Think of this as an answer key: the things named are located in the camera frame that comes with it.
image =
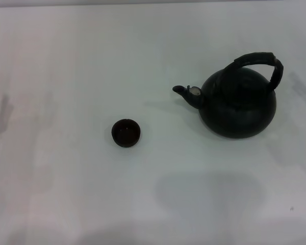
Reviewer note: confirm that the small dark teacup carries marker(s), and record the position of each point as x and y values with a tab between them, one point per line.
126	132

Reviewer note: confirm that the black round teapot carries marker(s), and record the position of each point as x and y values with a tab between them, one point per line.
238	112

